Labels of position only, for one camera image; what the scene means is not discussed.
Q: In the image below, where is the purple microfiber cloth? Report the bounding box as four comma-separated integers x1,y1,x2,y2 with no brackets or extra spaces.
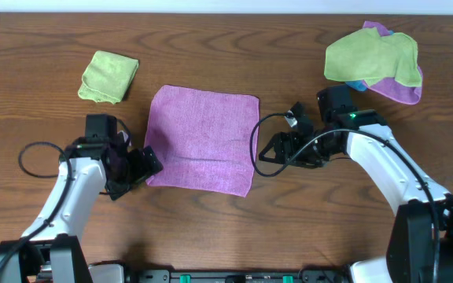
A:
145,85,260,197

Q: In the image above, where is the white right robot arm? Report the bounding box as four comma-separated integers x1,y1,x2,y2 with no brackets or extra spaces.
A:
251,84,453,282

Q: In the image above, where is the folded green cloth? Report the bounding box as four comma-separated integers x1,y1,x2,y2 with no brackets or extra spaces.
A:
78,50,139,105

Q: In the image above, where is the black right camera cable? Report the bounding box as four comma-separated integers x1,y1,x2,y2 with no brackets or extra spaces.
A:
249,112,442,283

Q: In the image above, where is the blue cloth in pile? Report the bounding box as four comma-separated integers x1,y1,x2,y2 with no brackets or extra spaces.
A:
345,80,368,92

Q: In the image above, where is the purple cloth in pile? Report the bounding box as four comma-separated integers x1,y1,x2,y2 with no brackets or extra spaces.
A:
359,21,422,105

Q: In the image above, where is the crumpled green cloth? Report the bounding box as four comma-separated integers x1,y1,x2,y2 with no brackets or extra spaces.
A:
324,28,422,87

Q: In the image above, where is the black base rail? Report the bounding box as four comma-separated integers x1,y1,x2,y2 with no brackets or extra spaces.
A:
123,269,352,283

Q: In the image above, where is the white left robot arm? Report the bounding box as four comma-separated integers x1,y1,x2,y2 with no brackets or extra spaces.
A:
0,114,163,282

